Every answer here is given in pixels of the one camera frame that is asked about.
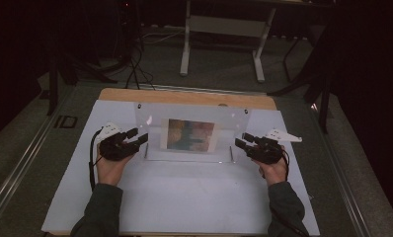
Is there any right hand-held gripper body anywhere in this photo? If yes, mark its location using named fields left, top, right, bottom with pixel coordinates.
left=246, top=128, right=303, bottom=166

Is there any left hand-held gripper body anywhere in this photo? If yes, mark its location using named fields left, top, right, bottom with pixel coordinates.
left=95, top=121, right=141, bottom=163

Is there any clear acrylic photo frame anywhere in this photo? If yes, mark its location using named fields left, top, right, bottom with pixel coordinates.
left=133, top=102, right=253, bottom=164

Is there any person's left hand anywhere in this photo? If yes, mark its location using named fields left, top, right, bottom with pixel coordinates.
left=95, top=153, right=135, bottom=188

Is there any person's right hand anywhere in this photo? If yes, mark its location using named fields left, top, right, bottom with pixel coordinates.
left=252, top=152, right=290, bottom=188

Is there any colourful picture print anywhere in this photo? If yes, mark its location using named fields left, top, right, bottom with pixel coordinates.
left=160, top=118, right=220, bottom=154

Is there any white table cover sheet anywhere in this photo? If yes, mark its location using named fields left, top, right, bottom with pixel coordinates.
left=40, top=99, right=321, bottom=237

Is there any black metal stand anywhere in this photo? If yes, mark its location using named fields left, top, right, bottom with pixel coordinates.
left=45, top=45, right=118, bottom=117
left=267, top=31, right=336, bottom=134

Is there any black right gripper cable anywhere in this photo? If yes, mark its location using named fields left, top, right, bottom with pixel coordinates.
left=280, top=148, right=291, bottom=183

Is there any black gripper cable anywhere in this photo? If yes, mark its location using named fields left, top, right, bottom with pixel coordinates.
left=280, top=148, right=291, bottom=183
left=88, top=129, right=104, bottom=193

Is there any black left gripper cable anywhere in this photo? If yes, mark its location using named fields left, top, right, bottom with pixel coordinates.
left=88, top=129, right=104, bottom=193

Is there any black floor bracket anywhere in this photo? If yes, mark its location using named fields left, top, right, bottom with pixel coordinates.
left=53, top=115, right=79, bottom=129

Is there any bundle of black floor cables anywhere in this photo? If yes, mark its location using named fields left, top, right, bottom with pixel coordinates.
left=110, top=0, right=157, bottom=91

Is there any metal floor rail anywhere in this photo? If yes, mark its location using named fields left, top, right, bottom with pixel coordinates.
left=0, top=86, right=74, bottom=220
left=310, top=103, right=374, bottom=237

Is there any white metal desk frame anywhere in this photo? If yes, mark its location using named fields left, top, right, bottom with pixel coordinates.
left=179, top=0, right=278, bottom=84

